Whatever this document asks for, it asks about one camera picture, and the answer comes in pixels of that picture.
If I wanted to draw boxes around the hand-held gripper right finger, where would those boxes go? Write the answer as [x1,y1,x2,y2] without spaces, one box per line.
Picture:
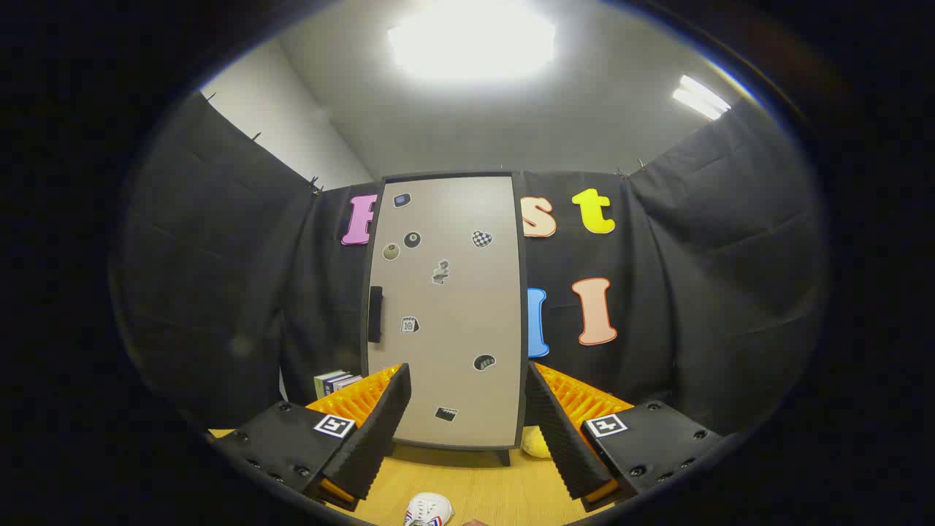
[526,360,724,512]

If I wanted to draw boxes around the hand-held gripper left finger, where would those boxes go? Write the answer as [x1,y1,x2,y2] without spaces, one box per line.
[212,363,412,512]

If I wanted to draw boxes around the dark grey shoe cabinet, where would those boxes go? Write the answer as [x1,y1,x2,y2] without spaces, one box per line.
[362,172,529,467]

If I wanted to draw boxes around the white canvas shoe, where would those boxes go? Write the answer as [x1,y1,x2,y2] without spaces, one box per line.
[404,492,454,526]

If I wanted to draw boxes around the black door handle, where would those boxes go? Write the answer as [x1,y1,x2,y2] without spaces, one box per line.
[367,286,384,344]

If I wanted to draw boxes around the yellow fuzzy plush item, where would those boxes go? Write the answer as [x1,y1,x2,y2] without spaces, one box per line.
[520,426,550,460]

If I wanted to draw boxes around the black backdrop cloth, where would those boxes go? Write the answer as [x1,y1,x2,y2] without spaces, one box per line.
[110,91,830,439]

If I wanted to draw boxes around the small ceiling light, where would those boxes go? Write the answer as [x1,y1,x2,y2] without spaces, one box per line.
[672,75,731,121]

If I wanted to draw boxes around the large ceiling light panel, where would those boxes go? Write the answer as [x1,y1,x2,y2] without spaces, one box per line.
[387,0,557,83]

